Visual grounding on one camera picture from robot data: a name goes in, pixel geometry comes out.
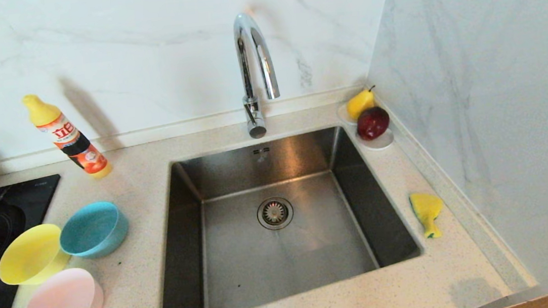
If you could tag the small white dish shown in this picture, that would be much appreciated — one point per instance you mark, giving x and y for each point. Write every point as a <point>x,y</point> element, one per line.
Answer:
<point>378,144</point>

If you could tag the yellow pear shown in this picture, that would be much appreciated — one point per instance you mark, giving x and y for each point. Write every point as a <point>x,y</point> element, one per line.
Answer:
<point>360,104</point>

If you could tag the dark red apple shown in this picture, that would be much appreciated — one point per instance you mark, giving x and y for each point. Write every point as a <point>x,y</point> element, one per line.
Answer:
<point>373,123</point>

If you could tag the stainless steel sink basin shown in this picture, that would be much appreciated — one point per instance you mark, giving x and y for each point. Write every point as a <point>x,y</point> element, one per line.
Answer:
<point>289,267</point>

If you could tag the yellow fish-shaped sponge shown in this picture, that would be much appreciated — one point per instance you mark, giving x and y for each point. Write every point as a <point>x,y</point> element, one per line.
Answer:
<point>426,207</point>

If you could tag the blue plastic bowl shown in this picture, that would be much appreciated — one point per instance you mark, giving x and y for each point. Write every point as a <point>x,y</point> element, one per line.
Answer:
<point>93,232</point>

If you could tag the yellow plastic bowl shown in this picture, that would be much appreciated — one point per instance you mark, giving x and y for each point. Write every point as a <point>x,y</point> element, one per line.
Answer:
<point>30,254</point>

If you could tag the pink plastic bowl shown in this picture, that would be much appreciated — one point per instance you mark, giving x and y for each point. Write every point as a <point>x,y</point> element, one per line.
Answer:
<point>59,307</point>

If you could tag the orange yellow dish soap bottle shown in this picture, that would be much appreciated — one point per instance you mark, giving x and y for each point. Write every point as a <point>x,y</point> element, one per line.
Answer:
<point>77,144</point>

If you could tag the chrome gooseneck faucet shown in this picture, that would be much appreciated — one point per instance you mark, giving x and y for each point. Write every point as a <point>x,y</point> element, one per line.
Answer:
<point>254,121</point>

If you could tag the round metal drain strainer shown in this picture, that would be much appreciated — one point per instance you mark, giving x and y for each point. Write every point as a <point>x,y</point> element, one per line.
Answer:
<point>275,213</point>

